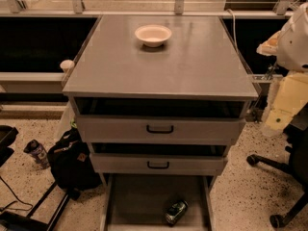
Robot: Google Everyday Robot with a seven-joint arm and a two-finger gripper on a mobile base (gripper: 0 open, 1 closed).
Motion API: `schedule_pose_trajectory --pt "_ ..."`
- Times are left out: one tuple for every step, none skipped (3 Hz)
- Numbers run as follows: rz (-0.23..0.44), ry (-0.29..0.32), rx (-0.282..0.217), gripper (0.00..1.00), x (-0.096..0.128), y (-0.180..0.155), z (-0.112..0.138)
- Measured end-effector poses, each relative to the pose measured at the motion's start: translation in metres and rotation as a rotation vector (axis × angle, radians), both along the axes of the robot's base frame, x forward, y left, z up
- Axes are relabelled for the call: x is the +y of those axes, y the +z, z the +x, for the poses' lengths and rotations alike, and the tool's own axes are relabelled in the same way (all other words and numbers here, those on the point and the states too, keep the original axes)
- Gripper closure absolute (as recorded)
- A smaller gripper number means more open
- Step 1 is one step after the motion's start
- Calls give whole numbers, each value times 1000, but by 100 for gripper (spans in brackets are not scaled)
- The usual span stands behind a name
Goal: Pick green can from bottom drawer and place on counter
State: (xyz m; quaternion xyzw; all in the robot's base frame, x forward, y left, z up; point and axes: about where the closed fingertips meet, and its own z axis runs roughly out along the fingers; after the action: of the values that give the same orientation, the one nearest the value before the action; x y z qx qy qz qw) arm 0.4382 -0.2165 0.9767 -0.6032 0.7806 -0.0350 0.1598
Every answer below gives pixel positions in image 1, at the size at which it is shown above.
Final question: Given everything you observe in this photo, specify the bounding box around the drawer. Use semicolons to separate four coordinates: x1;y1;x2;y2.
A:
90;153;227;176
99;174;216;231
76;115;245;145

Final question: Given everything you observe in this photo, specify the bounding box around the black middle drawer handle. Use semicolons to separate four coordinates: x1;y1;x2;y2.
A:
147;161;169;169

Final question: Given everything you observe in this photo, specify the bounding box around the green soda can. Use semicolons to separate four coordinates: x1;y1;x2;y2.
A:
165;200;189;226

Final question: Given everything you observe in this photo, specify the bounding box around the black drawer handle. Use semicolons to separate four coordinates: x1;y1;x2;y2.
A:
146;125;174;134
147;161;169;169

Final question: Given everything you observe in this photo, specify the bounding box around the black metal stand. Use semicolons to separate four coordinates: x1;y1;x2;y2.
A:
0;183;81;231

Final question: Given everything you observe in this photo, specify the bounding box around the white cable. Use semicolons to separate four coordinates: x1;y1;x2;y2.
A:
226;8;239;53

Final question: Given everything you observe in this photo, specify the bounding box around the middle drawer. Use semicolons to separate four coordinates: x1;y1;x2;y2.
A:
90;153;227;176

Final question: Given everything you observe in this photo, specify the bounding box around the black backpack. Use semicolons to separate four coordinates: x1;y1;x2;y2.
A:
47;128;102;191

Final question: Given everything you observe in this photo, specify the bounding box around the dark water bottle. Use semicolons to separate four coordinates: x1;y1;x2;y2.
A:
23;140;49;169

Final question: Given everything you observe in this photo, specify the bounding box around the white bowl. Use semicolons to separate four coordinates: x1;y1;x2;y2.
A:
135;25;172;47

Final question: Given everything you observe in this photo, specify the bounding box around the small white cup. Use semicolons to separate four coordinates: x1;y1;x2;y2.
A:
60;60;75;73

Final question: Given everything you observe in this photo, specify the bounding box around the grey drawer cabinet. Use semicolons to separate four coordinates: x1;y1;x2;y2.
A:
62;14;260;185

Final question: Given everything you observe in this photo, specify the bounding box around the black floor cable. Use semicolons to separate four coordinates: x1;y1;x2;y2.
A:
0;176;34;212

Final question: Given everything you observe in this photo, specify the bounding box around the top drawer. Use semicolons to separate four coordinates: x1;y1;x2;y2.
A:
76;115;245;145

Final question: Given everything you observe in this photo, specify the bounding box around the black top drawer handle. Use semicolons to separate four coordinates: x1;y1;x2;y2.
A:
146;125;174;134

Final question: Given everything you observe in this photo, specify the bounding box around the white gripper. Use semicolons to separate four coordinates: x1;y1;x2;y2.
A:
265;72;308;132

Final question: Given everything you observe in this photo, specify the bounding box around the bottom drawer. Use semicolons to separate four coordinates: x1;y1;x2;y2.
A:
99;174;216;231

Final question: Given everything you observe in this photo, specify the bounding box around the black office chair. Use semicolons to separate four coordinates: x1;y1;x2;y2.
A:
245;118;308;229

